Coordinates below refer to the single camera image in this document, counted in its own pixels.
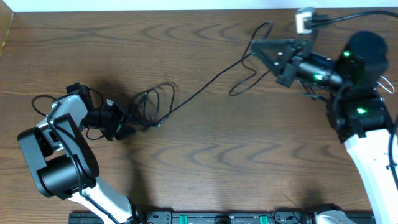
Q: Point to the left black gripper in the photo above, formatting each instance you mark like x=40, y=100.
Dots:
x=122, y=117

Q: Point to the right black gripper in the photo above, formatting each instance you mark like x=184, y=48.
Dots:
x=286, y=75

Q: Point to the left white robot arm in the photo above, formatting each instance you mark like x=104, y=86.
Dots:
x=61, y=162

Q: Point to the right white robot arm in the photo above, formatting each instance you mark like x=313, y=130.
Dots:
x=354, y=109

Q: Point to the cardboard box edge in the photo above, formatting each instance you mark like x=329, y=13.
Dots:
x=6, y=19

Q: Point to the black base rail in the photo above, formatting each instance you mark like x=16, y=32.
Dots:
x=165, y=217

